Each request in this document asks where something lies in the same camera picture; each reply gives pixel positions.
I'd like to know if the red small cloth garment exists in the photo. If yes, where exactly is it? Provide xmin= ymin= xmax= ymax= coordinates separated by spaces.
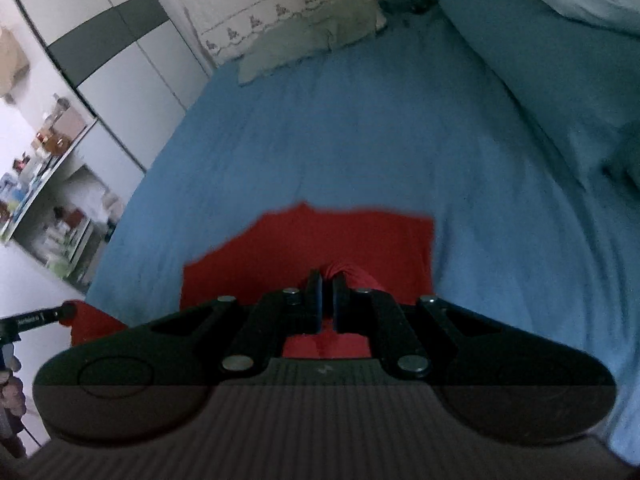
xmin=62 ymin=201 xmax=437 ymax=360

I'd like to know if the person's left hand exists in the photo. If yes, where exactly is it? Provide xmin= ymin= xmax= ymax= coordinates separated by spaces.
xmin=1 ymin=356 xmax=26 ymax=458

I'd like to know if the white shelf unit with items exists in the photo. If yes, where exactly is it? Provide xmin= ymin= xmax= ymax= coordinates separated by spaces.
xmin=1 ymin=110 xmax=143 ymax=297

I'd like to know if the blue bed sheet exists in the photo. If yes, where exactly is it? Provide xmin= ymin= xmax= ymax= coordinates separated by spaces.
xmin=88 ymin=11 xmax=639 ymax=463

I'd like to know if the white wardrobe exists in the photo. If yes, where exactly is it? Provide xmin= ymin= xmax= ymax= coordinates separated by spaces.
xmin=16 ymin=0 xmax=208 ymax=170

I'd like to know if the teal bolster pillow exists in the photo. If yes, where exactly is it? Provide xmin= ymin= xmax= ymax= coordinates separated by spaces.
xmin=385 ymin=0 xmax=639 ymax=188

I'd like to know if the pale green pillow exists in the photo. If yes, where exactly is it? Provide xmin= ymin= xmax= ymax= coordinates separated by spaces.
xmin=238 ymin=0 xmax=386 ymax=84

